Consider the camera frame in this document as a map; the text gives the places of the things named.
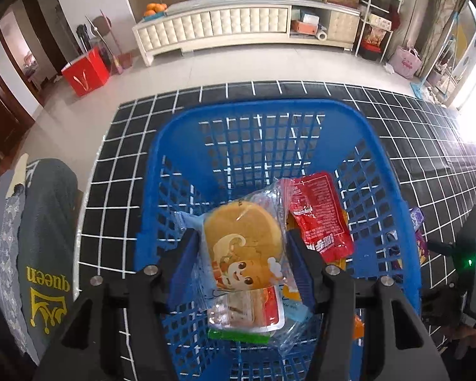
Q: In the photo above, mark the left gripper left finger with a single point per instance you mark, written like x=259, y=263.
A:
x=87, y=346

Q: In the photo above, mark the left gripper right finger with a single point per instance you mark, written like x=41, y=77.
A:
x=396, y=343

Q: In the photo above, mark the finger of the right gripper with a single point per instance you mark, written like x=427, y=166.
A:
x=441, y=248

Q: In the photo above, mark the round cake cartoon packet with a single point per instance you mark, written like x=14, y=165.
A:
x=242, y=243

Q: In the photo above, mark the purple doublemint gum pack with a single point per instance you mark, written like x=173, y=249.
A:
x=417, y=217

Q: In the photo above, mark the person right hand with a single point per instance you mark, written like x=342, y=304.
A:
x=460, y=340

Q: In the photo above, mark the purple yellow chip packet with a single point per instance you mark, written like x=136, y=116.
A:
x=421, y=247

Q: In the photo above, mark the black white grid tablecloth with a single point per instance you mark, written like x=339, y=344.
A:
x=434, y=167

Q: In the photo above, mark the grey queen pillow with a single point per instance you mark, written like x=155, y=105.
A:
x=39, y=204

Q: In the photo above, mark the light blue snack packet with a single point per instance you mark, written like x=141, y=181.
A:
x=296, y=318

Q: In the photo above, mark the red sausage packet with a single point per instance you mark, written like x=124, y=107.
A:
x=315, y=206

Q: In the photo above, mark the clear cracker packet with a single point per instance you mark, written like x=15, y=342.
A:
x=246, y=316

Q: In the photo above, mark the pink gift bag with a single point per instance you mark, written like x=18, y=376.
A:
x=405, y=61

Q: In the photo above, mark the blue plastic basket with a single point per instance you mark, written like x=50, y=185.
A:
x=211, y=154

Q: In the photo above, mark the white metal shelf rack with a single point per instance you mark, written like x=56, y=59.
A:
x=378, y=21

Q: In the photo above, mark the red gift bag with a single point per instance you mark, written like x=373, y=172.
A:
x=86, y=73

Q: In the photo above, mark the white tv cabinet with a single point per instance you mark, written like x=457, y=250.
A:
x=202, y=24

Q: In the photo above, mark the pile of oranges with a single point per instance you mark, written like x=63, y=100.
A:
x=153, y=9

